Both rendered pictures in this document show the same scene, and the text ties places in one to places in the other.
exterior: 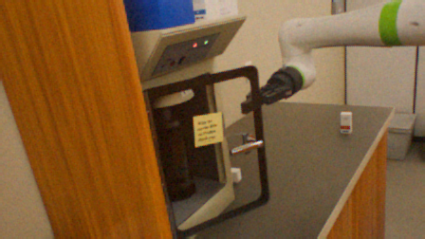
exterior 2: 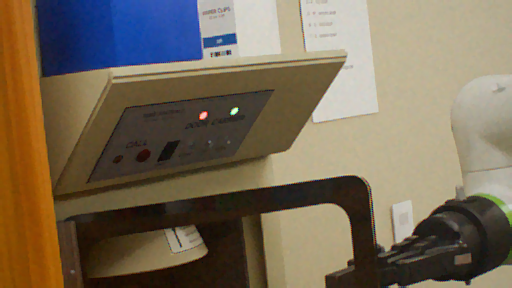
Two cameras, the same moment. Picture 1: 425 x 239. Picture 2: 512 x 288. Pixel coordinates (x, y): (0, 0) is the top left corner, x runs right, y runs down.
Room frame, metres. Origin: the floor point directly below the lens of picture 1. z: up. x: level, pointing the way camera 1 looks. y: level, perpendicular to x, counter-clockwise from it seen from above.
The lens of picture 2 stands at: (-0.16, -0.08, 1.49)
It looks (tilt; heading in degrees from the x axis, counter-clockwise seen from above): 3 degrees down; 3
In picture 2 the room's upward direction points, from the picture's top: 6 degrees counter-clockwise
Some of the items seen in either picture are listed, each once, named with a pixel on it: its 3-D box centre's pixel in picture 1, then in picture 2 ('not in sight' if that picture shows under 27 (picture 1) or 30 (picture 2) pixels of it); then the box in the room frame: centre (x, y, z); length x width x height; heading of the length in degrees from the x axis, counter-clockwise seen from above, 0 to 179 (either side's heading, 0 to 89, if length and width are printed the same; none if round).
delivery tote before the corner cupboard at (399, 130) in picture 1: (376, 134); not in sight; (3.03, -1.54, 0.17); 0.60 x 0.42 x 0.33; 50
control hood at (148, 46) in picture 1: (194, 45); (203, 116); (0.81, 0.02, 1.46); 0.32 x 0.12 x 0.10; 142
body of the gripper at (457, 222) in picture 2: (275, 88); (432, 251); (0.99, -0.20, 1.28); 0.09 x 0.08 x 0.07; 142
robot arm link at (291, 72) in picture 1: (285, 82); (464, 235); (1.05, -0.24, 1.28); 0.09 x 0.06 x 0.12; 52
